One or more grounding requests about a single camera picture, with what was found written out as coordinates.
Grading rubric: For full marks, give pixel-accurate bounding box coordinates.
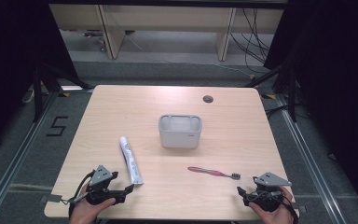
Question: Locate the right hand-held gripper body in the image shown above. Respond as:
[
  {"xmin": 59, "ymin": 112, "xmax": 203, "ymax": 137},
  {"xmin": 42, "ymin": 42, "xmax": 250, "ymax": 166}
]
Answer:
[{"xmin": 251, "ymin": 172, "xmax": 293, "ymax": 213}]

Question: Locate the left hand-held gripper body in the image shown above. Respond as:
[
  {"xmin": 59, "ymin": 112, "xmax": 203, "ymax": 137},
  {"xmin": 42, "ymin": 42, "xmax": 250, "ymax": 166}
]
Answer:
[{"xmin": 85, "ymin": 164, "xmax": 127, "ymax": 206}]

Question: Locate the white toothpaste tube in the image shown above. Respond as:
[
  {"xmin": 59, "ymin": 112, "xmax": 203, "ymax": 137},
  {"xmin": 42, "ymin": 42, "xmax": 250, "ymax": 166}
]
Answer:
[{"xmin": 118, "ymin": 135, "xmax": 145, "ymax": 186}]

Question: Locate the pink toothbrush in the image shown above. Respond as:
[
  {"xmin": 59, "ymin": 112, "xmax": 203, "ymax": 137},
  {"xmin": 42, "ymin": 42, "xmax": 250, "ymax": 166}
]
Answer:
[{"xmin": 187, "ymin": 166, "xmax": 241, "ymax": 181}]

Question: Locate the grey plastic holder box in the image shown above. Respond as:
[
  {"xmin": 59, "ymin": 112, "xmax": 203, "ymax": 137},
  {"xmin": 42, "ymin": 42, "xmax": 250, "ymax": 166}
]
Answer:
[{"xmin": 158, "ymin": 114, "xmax": 203, "ymax": 149}]

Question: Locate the person's left hand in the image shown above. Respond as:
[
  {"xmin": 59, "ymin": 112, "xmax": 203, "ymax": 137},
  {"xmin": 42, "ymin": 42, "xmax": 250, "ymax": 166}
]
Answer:
[{"xmin": 69, "ymin": 183, "xmax": 117, "ymax": 224}]

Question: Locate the person's right hand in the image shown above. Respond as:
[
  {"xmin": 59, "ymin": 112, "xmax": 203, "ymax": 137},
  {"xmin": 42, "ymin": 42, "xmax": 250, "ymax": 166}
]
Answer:
[{"xmin": 248, "ymin": 186, "xmax": 295, "ymax": 224}]

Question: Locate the black metal stand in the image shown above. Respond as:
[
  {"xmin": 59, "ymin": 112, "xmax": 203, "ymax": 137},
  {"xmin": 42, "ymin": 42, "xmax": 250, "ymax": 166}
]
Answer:
[
  {"xmin": 32, "ymin": 60, "xmax": 94, "ymax": 123},
  {"xmin": 243, "ymin": 60, "xmax": 300, "ymax": 123}
]

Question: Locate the black curtain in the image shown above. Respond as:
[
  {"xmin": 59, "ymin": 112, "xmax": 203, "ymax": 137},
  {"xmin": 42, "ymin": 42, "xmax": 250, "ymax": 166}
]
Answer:
[
  {"xmin": 263, "ymin": 0, "xmax": 358, "ymax": 216},
  {"xmin": 0, "ymin": 0, "xmax": 79, "ymax": 157}
]

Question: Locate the small red item under desk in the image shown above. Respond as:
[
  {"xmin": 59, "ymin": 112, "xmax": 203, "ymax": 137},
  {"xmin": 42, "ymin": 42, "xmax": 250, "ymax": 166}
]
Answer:
[{"xmin": 82, "ymin": 29, "xmax": 107, "ymax": 52}]

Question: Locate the beige wooden desk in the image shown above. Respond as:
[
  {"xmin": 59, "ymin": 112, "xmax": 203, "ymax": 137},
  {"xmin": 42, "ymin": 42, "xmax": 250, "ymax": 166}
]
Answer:
[{"xmin": 48, "ymin": 3, "xmax": 285, "ymax": 62}]

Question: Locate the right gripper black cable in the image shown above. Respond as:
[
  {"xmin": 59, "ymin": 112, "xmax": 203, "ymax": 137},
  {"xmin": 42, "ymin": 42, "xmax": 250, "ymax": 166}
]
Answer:
[{"xmin": 279, "ymin": 186, "xmax": 300, "ymax": 224}]

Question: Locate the aluminium floor rail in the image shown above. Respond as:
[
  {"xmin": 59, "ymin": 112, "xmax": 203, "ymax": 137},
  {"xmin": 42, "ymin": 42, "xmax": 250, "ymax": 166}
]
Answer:
[
  {"xmin": 0, "ymin": 91, "xmax": 59, "ymax": 224},
  {"xmin": 276, "ymin": 92, "xmax": 350, "ymax": 224}
]

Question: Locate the thin white floor cable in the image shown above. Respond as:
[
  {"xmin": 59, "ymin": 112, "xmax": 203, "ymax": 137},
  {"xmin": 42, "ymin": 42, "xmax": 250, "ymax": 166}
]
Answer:
[{"xmin": 124, "ymin": 31, "xmax": 254, "ymax": 77}]

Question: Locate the bundle of black cables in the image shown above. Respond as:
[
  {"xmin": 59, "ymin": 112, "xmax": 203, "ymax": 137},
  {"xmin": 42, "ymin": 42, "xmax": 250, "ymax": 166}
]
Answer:
[{"xmin": 229, "ymin": 8, "xmax": 272, "ymax": 75}]

